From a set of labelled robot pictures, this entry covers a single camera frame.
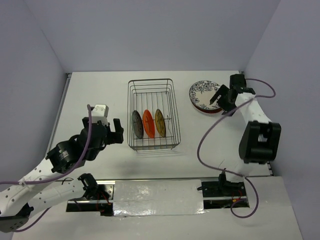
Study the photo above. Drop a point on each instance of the grey wire dish rack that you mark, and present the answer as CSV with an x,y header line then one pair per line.
x,y
153,94

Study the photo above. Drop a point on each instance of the yellow rimmed patterned plate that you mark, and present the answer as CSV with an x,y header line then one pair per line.
x,y
160,123

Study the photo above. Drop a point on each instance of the light green small plate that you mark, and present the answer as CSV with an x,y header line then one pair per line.
x,y
137,124

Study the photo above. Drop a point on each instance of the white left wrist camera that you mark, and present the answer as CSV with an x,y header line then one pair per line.
x,y
99,113

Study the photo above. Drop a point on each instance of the blue floral white plate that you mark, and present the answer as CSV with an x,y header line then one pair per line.
x,y
200,94

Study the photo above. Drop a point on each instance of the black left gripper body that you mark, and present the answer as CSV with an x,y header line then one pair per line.
x,y
111,137

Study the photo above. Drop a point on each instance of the silver foil tape panel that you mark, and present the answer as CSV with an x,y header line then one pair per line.
x,y
157,198

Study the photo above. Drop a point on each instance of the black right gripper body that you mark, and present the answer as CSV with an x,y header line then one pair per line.
x,y
225,103

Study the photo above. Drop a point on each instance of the orange red plate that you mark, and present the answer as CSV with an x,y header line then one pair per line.
x,y
148,123

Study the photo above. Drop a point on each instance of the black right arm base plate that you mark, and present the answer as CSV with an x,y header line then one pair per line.
x,y
214,190

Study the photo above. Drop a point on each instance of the aluminium table edge rail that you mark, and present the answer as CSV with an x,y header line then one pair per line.
x,y
59,111

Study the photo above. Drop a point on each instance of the red and teal patterned plate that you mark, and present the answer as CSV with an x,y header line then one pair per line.
x,y
210,112

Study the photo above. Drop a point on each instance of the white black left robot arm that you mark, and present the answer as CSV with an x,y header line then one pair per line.
x,y
27,197

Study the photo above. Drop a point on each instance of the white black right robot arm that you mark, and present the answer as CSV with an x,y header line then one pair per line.
x,y
260,139

